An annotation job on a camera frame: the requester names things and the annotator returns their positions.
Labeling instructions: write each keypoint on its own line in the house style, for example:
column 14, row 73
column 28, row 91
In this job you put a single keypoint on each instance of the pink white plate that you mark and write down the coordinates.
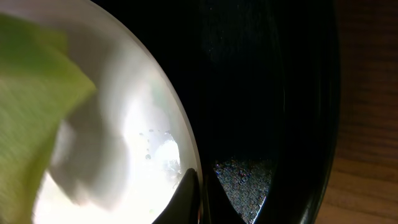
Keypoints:
column 119, row 156

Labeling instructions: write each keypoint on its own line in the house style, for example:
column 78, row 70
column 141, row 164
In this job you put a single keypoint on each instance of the green scouring sponge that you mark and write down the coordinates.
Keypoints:
column 40, row 86

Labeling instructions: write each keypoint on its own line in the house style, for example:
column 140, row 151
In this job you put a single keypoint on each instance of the round black tray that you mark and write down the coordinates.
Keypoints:
column 260, row 83

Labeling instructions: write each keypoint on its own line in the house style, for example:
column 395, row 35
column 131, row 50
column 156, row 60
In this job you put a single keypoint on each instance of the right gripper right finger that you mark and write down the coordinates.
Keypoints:
column 217, row 208

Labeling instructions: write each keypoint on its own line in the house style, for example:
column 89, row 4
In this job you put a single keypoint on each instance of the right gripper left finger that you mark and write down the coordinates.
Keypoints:
column 184, row 205

